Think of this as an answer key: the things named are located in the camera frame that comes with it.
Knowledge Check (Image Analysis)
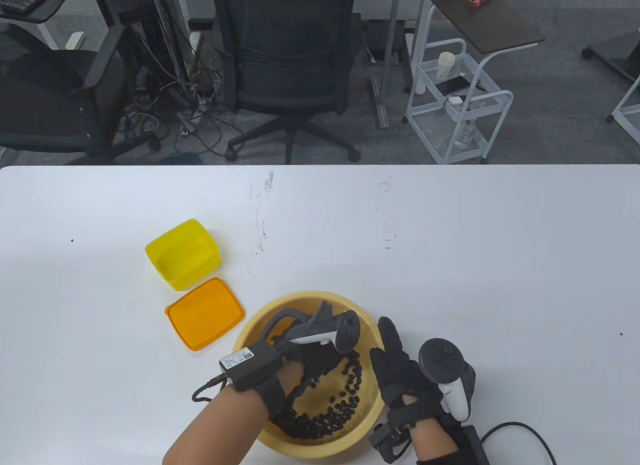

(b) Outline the person's left hand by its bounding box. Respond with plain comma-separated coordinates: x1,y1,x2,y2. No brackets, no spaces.
272,335,341,401

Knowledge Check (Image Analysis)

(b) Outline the person's right hand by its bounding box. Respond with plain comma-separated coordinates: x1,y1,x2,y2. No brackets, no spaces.
369,316,446,428

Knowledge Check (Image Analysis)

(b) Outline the pile of dark coffee beans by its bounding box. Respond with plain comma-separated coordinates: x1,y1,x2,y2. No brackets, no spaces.
272,350,363,440

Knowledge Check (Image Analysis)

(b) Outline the yellow plastic basin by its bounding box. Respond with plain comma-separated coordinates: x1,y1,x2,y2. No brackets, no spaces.
231,290,387,458

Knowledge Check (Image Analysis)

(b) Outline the orange container lid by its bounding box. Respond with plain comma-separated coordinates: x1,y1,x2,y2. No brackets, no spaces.
164,277,246,352

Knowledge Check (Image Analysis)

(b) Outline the yellow plastic container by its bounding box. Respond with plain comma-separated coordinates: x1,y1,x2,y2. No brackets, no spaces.
144,218,222,292

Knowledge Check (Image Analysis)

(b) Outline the person's right forearm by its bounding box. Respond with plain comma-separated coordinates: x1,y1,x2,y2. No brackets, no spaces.
404,394,461,465

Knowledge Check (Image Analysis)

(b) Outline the person's left forearm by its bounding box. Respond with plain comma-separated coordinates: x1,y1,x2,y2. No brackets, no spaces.
162,360,307,465

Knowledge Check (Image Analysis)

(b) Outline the grey left hand controller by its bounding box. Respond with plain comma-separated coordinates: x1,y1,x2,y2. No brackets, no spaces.
260,299,362,354

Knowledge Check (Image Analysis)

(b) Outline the grey hand controller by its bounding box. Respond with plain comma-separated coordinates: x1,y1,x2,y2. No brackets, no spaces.
418,337,476,422
260,299,362,354

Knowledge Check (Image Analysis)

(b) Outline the grey right hand controller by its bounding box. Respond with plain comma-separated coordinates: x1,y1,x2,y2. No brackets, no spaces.
418,337,476,422

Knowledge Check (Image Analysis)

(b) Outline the teal floor object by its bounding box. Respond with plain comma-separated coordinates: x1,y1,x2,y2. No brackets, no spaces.
159,152,203,166

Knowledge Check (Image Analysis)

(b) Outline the black phone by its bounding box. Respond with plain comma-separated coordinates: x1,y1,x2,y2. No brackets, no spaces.
434,75,486,95

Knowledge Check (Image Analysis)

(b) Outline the black mesh office chair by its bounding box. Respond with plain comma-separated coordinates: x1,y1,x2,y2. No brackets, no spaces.
210,0,362,165

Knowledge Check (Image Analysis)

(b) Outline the white paper cup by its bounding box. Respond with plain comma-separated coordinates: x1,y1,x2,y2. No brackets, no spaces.
437,51,457,81

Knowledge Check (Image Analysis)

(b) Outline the black floor box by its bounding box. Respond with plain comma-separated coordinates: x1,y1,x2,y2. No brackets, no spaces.
367,21,407,63

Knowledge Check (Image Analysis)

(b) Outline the aluminium profile stand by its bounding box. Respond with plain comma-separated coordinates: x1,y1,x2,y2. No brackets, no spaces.
370,0,408,130

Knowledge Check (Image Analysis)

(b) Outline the black computer tower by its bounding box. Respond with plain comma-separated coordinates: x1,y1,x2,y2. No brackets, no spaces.
107,15,176,86

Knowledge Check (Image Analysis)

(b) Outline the dark top side table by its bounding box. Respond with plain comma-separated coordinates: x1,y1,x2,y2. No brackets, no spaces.
411,0,547,95
581,29,640,147

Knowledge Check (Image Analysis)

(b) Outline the black armrest office chair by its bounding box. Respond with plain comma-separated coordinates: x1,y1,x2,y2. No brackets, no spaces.
0,22,162,166

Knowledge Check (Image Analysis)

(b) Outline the grey desk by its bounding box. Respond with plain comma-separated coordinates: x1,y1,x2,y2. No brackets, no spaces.
0,0,81,51

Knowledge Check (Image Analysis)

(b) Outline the black left wrist camera unit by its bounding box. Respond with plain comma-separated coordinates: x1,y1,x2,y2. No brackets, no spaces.
192,341,301,421

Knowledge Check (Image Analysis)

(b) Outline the black wrist camera unit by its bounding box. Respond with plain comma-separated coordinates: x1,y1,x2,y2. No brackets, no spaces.
368,410,493,465
192,341,301,421

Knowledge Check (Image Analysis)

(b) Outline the black right wrist camera unit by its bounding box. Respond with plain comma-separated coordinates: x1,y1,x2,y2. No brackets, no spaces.
368,410,493,465

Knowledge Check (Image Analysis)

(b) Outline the black cable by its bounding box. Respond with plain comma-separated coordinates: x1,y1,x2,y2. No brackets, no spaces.
480,421,557,465

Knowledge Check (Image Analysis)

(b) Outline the tangle of floor cables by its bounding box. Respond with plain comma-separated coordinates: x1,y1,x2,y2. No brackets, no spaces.
120,15,241,156

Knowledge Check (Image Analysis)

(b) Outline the white wire utility cart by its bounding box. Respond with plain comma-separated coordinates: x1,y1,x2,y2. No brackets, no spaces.
404,37,514,165

